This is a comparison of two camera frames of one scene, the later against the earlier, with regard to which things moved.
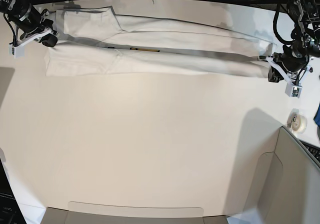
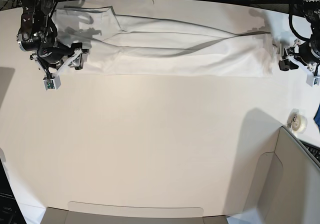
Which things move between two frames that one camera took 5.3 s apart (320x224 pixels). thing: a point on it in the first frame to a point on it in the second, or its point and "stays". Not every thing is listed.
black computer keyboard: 315,151 stays
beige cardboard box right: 288,183 stays
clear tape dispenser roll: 296,121 stays
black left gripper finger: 49,40 to 78,63
